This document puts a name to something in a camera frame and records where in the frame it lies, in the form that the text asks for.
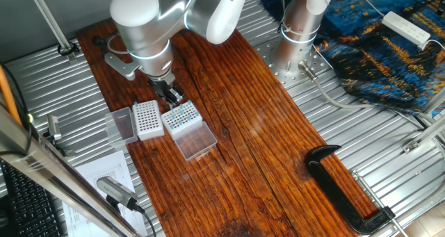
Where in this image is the white power strip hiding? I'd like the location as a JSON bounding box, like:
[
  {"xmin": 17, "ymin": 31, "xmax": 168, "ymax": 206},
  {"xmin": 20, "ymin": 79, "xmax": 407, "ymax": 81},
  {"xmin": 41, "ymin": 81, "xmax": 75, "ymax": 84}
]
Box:
[{"xmin": 381, "ymin": 10, "xmax": 432, "ymax": 51}]

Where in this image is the black camera cable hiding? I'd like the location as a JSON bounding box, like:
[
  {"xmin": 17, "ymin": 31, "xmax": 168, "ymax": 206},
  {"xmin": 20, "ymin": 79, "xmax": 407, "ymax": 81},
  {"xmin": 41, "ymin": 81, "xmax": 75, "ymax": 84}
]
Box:
[{"xmin": 133, "ymin": 204, "xmax": 158, "ymax": 237}]

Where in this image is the small silver camera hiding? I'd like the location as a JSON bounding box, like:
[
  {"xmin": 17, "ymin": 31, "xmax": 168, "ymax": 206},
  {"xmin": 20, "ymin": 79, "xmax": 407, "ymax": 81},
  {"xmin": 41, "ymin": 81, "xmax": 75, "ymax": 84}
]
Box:
[{"xmin": 47, "ymin": 114, "xmax": 63, "ymax": 141}]

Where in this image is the black cable loop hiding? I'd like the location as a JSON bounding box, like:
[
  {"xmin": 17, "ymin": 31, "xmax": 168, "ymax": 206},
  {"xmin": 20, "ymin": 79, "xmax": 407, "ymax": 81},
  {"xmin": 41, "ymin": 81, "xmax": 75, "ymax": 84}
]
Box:
[{"xmin": 57, "ymin": 40, "xmax": 81, "ymax": 56}]

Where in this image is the printed paper sheet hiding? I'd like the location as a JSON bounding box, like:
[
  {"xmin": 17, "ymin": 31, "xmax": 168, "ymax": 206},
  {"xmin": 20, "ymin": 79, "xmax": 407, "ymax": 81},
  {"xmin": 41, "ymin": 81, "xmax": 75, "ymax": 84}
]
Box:
[{"xmin": 62, "ymin": 150, "xmax": 149, "ymax": 237}]

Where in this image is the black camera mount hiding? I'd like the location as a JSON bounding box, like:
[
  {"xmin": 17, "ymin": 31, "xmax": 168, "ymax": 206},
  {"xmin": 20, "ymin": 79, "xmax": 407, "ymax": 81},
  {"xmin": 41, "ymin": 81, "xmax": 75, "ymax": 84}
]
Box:
[{"xmin": 41, "ymin": 132, "xmax": 76, "ymax": 158}]

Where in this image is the silver metal frame bar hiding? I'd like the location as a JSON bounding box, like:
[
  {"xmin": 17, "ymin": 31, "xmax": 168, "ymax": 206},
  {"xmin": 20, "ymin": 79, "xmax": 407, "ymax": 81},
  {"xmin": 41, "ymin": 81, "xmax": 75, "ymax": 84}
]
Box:
[{"xmin": 0, "ymin": 104, "xmax": 143, "ymax": 237}]

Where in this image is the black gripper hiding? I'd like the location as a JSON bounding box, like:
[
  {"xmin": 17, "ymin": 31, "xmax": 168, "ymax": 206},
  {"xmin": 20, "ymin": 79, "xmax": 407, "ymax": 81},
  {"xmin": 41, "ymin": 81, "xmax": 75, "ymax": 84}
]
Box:
[{"xmin": 148, "ymin": 77, "xmax": 185, "ymax": 108}]

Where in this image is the silver clamp screw rod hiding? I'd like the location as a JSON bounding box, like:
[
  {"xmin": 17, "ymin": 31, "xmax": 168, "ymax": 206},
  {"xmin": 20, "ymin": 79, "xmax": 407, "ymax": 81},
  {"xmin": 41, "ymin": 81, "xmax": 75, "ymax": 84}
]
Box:
[{"xmin": 350, "ymin": 169, "xmax": 410, "ymax": 237}]

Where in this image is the clear plastic holder lid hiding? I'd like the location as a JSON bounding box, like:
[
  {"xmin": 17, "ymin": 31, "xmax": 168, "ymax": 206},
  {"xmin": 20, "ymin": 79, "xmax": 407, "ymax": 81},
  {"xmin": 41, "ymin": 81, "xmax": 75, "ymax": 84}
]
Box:
[
  {"xmin": 173, "ymin": 121, "xmax": 218, "ymax": 161},
  {"xmin": 105, "ymin": 106, "xmax": 138, "ymax": 147}
]

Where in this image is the silver camera with black end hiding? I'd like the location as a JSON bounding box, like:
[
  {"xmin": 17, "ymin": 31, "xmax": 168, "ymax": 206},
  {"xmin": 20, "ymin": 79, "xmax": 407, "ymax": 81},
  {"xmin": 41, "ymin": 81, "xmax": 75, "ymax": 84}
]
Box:
[{"xmin": 96, "ymin": 176, "xmax": 140, "ymax": 212}]

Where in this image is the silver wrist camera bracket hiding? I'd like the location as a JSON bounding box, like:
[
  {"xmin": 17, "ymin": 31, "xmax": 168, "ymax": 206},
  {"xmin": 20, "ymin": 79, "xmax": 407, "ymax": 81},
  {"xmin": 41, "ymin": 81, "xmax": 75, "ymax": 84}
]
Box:
[{"xmin": 104, "ymin": 52, "xmax": 140, "ymax": 81}]

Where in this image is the silver perforated base plate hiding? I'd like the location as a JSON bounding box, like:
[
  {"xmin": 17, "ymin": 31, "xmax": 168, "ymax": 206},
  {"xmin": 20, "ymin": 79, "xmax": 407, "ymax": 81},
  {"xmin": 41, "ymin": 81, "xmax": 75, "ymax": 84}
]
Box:
[{"xmin": 255, "ymin": 35, "xmax": 334, "ymax": 90}]

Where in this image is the black C-clamp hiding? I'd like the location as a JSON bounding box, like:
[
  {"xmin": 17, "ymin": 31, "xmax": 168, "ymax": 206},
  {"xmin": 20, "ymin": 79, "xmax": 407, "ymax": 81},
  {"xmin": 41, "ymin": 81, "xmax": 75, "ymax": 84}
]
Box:
[{"xmin": 305, "ymin": 145, "xmax": 397, "ymax": 235}]

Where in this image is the aluminium profile bar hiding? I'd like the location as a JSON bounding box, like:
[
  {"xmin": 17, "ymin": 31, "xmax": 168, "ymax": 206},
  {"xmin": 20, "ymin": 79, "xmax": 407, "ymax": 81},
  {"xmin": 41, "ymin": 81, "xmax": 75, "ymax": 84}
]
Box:
[
  {"xmin": 402, "ymin": 115, "xmax": 445, "ymax": 154},
  {"xmin": 420, "ymin": 87, "xmax": 445, "ymax": 116}
]

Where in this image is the orange tube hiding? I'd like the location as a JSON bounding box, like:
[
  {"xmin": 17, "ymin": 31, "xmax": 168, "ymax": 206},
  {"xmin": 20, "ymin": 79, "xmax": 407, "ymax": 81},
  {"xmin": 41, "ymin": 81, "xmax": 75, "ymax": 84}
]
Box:
[{"xmin": 0, "ymin": 65, "xmax": 22, "ymax": 126}]

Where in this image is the white pipette tip holder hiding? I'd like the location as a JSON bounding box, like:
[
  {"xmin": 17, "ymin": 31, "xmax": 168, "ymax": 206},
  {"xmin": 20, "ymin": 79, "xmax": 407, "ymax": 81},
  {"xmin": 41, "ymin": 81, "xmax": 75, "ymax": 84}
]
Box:
[
  {"xmin": 160, "ymin": 99, "xmax": 204, "ymax": 140},
  {"xmin": 132, "ymin": 99, "xmax": 165, "ymax": 142}
]

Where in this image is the thin aluminium post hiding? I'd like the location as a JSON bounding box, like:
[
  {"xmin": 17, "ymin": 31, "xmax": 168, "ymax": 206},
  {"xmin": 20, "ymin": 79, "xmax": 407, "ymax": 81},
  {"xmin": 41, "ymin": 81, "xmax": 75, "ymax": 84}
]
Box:
[{"xmin": 26, "ymin": 0, "xmax": 78, "ymax": 63}]

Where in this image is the white power cable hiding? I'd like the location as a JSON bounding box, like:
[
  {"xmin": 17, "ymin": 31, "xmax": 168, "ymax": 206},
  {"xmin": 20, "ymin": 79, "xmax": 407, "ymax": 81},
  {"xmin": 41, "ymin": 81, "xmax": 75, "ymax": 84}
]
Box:
[
  {"xmin": 349, "ymin": 0, "xmax": 385, "ymax": 18},
  {"xmin": 422, "ymin": 38, "xmax": 445, "ymax": 52}
]

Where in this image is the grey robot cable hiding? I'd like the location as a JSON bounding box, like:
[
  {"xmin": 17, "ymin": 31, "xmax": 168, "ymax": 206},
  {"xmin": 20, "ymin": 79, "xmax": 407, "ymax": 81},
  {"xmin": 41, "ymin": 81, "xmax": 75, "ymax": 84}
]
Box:
[{"xmin": 298, "ymin": 60, "xmax": 427, "ymax": 130}]

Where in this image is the black keyboard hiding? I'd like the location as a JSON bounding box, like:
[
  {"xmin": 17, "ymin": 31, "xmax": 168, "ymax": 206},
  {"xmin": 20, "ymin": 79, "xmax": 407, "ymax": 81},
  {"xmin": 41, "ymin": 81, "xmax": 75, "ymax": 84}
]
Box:
[{"xmin": 0, "ymin": 160, "xmax": 65, "ymax": 237}]

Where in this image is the brown wooden board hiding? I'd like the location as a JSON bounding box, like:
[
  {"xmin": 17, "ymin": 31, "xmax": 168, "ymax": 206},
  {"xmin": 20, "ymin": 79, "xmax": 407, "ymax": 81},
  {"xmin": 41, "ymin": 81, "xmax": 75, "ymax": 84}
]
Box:
[{"xmin": 76, "ymin": 19, "xmax": 380, "ymax": 237}]

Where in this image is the blue painted cloth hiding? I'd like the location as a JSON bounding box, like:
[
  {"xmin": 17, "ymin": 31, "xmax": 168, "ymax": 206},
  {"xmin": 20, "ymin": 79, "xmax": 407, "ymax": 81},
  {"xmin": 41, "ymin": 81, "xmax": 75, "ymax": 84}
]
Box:
[{"xmin": 260, "ymin": 0, "xmax": 445, "ymax": 118}]

